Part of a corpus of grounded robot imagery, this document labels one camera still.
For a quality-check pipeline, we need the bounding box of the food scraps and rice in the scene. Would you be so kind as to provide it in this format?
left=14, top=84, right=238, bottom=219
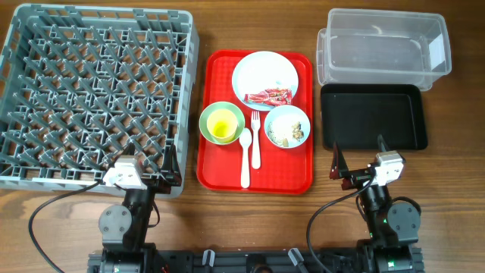
left=268, top=118, right=305, bottom=148

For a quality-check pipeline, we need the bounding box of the light blue bowl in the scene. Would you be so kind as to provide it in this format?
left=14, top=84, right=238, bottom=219
left=264, top=105, right=311, bottom=149

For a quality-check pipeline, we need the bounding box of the yellow cup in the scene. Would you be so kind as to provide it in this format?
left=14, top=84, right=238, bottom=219
left=207, top=109, right=238, bottom=143

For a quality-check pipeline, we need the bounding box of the green bowl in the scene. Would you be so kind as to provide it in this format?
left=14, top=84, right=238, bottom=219
left=199, top=102, right=246, bottom=145

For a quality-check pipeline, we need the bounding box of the red snack wrapper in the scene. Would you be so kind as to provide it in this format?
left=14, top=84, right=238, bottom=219
left=244, top=88, right=293, bottom=106

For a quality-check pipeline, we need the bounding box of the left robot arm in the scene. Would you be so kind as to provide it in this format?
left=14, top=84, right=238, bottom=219
left=87, top=143, right=182, bottom=273

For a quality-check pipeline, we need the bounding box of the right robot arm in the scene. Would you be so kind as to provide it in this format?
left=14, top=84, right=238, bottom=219
left=330, top=136, right=424, bottom=272

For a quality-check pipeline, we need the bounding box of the grey dishwasher rack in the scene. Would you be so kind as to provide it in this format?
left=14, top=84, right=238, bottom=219
left=1, top=4, right=199, bottom=195

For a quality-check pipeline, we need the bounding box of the black tray bin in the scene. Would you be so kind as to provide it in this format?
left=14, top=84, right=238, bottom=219
left=321, top=83, right=428, bottom=150

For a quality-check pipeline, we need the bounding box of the white plastic spoon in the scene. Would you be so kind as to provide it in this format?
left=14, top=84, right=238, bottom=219
left=239, top=128, right=252, bottom=189

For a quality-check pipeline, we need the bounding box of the white plastic fork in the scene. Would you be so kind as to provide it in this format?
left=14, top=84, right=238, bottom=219
left=251, top=111, right=261, bottom=169

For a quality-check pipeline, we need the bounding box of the clear plastic bin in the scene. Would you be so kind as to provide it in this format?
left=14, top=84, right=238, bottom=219
left=316, top=8, right=452, bottom=91

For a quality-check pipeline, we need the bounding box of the red plastic tray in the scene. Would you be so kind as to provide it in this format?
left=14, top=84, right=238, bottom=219
left=196, top=50, right=313, bottom=194

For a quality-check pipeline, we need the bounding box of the light blue plate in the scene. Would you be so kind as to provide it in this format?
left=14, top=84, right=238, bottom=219
left=232, top=51, right=299, bottom=111

